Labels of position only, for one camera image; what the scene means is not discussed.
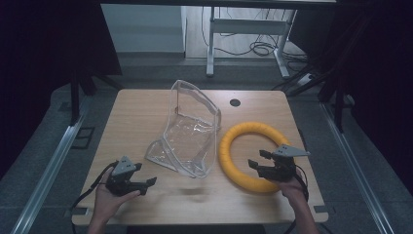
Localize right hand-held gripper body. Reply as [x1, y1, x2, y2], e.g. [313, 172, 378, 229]
[258, 143, 311, 183]

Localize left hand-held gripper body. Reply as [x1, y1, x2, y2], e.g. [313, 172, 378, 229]
[105, 155, 146, 197]

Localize yellow foam ring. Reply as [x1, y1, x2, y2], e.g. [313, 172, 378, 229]
[218, 121, 292, 195]

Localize clear plastic bag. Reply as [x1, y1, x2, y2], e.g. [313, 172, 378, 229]
[144, 79, 223, 179]

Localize person's right hand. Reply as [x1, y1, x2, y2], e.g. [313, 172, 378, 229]
[278, 175, 308, 205]

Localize person's left hand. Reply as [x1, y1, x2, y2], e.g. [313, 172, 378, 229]
[93, 176, 141, 226]

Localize white power strip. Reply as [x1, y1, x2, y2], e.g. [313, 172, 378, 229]
[296, 72, 317, 88]

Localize black metal stand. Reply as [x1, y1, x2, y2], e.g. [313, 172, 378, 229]
[272, 13, 374, 133]
[68, 64, 125, 127]

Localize dark curtain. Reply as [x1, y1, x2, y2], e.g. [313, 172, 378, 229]
[0, 0, 123, 180]
[287, 0, 413, 196]

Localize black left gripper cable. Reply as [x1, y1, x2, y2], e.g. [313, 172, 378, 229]
[69, 160, 120, 234]

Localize aluminium floor rail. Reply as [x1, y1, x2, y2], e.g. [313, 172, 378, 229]
[319, 101, 395, 234]
[10, 97, 94, 234]

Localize black floor cables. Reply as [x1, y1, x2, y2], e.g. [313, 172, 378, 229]
[200, 6, 309, 66]

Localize white metal desk frame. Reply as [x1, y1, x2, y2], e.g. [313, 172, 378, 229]
[206, 6, 298, 79]

